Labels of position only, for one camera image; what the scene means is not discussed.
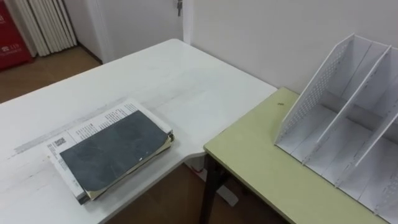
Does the white desk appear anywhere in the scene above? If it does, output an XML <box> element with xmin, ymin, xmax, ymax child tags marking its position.
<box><xmin>0</xmin><ymin>38</ymin><xmax>278</xmax><ymax>224</ymax></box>

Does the white file organizer rack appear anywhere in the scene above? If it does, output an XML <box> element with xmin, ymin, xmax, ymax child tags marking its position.
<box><xmin>274</xmin><ymin>33</ymin><xmax>398</xmax><ymax>224</ymax></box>

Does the white printed book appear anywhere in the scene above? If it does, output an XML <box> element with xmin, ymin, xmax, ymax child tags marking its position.
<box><xmin>45</xmin><ymin>98</ymin><xmax>174</xmax><ymax>205</ymax></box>

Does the white door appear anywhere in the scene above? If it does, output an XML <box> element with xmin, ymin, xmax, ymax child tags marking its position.
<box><xmin>86</xmin><ymin>0</ymin><xmax>185</xmax><ymax>65</ymax></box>

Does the dark grey book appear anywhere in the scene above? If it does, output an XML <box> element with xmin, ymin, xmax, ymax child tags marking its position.
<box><xmin>58</xmin><ymin>110</ymin><xmax>175</xmax><ymax>201</ymax></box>

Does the pale green table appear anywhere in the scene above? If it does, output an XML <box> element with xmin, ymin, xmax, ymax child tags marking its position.
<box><xmin>199</xmin><ymin>86</ymin><xmax>391</xmax><ymax>224</ymax></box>

